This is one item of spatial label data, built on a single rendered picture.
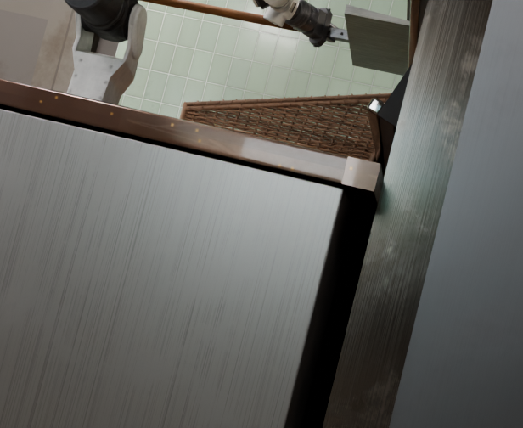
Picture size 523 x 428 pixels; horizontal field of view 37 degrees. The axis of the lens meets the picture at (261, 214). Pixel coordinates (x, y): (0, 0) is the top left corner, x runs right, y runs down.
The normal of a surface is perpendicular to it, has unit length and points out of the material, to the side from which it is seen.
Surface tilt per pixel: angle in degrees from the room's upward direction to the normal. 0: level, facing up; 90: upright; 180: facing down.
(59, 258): 90
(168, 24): 90
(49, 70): 90
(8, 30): 90
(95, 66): 80
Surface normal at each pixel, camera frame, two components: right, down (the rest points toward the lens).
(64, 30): -0.16, -0.08
